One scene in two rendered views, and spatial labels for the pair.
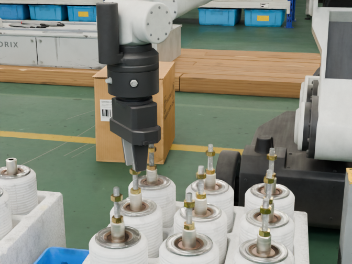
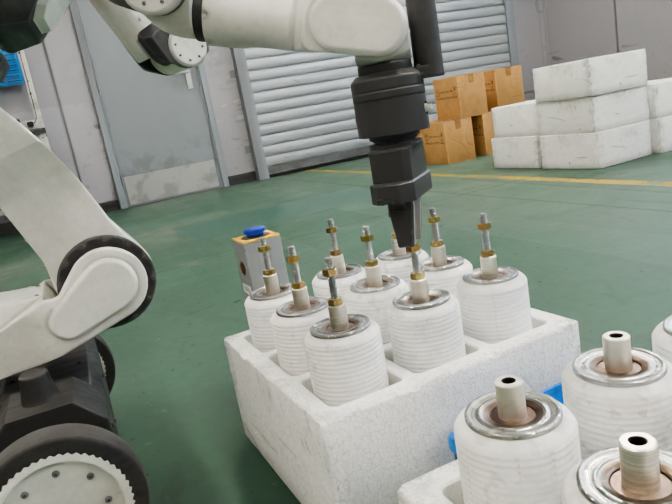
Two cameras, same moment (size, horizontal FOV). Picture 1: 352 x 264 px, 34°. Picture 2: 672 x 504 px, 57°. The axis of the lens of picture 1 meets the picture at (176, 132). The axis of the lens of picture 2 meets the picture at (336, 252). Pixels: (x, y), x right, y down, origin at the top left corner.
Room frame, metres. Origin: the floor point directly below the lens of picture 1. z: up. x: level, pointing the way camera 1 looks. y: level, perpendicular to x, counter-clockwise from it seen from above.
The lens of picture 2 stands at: (1.48, 0.64, 0.51)
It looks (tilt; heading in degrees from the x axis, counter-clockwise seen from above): 13 degrees down; 234
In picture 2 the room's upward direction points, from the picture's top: 10 degrees counter-clockwise
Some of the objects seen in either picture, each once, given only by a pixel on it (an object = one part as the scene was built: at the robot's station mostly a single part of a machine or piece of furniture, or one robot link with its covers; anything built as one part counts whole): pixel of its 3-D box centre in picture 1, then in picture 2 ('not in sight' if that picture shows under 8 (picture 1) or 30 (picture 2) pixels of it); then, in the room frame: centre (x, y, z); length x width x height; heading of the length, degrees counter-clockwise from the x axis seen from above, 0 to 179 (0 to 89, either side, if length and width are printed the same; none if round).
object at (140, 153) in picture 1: (141, 154); (411, 215); (0.94, 0.06, 0.36); 0.03 x 0.02 x 0.06; 121
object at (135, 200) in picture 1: (135, 200); (419, 290); (0.95, 0.07, 0.26); 0.02 x 0.02 x 0.03
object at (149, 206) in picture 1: (135, 207); (421, 299); (0.95, 0.07, 0.25); 0.08 x 0.08 x 0.01
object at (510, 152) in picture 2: not in sight; (539, 146); (-1.74, -1.61, 0.09); 0.39 x 0.39 x 0.18; 77
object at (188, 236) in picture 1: (189, 237); (438, 256); (0.82, -0.02, 0.26); 0.02 x 0.02 x 0.03
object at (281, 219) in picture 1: (267, 218); (339, 272); (0.91, -0.16, 0.25); 0.08 x 0.08 x 0.01
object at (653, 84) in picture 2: not in sight; (648, 99); (-2.05, -1.10, 0.27); 0.39 x 0.39 x 0.18; 78
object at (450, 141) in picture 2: not in sight; (448, 141); (-1.98, -2.54, 0.15); 0.30 x 0.24 x 0.30; 75
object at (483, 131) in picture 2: not in sight; (484, 133); (-2.30, -2.46, 0.15); 0.30 x 0.24 x 0.30; 77
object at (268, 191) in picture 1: (268, 190); (333, 241); (0.91, -0.16, 0.30); 0.01 x 0.01 x 0.08
